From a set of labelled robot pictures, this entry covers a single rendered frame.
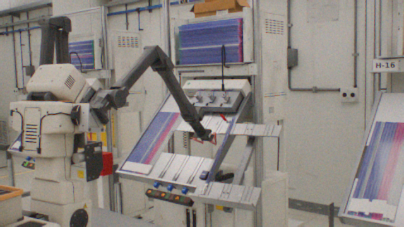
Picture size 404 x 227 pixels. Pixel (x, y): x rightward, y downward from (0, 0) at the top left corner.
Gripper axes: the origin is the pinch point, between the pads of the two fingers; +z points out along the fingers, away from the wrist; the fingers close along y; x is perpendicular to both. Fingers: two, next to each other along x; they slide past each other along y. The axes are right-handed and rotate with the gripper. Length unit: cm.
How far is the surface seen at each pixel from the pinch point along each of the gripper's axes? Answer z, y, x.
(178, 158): 1.4, 16.7, 12.5
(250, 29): -28, -12, -65
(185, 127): 1.5, 26.0, -10.7
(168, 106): 2, 53, -28
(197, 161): 1.4, 2.3, 12.8
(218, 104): -4.5, 4.1, -25.4
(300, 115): 122, 30, -126
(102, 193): 27, 94, 35
